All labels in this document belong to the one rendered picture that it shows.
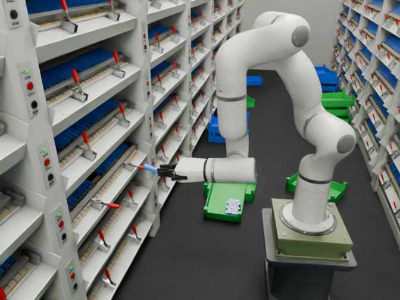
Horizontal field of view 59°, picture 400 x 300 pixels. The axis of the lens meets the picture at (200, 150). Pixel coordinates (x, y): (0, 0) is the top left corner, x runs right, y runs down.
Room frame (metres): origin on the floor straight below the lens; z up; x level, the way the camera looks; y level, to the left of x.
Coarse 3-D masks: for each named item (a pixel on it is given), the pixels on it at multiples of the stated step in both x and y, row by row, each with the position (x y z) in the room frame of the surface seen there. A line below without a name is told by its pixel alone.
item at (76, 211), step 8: (128, 152) 1.31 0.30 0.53; (120, 160) 1.24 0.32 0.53; (112, 168) 1.18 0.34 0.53; (104, 176) 1.12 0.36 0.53; (96, 184) 1.06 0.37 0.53; (104, 184) 1.09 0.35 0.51; (96, 192) 1.03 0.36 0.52; (88, 200) 0.97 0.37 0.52; (80, 208) 0.92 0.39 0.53; (72, 216) 0.88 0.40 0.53
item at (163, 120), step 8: (168, 96) 2.02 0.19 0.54; (176, 96) 2.06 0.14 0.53; (184, 96) 2.08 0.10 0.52; (160, 104) 1.87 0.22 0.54; (168, 104) 1.90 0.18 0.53; (176, 104) 2.00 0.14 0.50; (184, 104) 2.04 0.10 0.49; (160, 112) 1.66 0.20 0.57; (168, 112) 1.84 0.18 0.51; (176, 112) 1.89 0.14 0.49; (160, 120) 1.73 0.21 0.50; (168, 120) 1.77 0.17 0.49; (160, 128) 1.65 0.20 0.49; (168, 128) 1.71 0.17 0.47; (160, 136) 1.57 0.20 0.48
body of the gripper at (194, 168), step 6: (180, 162) 1.05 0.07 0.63; (186, 162) 1.04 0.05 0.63; (192, 162) 1.04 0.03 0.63; (198, 162) 1.03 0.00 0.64; (204, 162) 1.01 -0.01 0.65; (180, 168) 1.01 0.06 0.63; (186, 168) 1.00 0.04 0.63; (192, 168) 1.00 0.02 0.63; (198, 168) 1.00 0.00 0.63; (204, 168) 0.99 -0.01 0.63; (180, 174) 0.99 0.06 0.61; (186, 174) 0.99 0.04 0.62; (192, 174) 0.98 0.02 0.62; (198, 174) 0.98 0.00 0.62; (204, 174) 0.99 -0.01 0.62; (180, 180) 0.99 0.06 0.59; (186, 180) 0.99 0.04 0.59; (192, 180) 0.98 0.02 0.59; (198, 180) 0.98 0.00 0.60; (204, 180) 0.99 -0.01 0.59
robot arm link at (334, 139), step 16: (320, 128) 1.04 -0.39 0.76; (336, 128) 1.00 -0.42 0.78; (352, 128) 1.02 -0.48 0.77; (320, 144) 1.01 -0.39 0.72; (336, 144) 0.98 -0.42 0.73; (352, 144) 0.99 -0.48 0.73; (304, 160) 1.08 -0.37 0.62; (320, 160) 1.01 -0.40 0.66; (336, 160) 1.01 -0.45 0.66; (304, 176) 1.06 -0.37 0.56; (320, 176) 1.03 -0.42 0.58
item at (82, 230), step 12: (132, 144) 1.39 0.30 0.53; (144, 144) 1.39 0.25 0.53; (132, 156) 1.33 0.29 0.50; (144, 156) 1.37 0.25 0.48; (96, 180) 1.11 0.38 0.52; (120, 180) 1.15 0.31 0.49; (108, 192) 1.07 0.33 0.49; (120, 192) 1.13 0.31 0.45; (84, 216) 0.92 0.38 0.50; (96, 216) 0.94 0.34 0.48; (84, 228) 0.87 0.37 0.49; (84, 240) 0.87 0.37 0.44
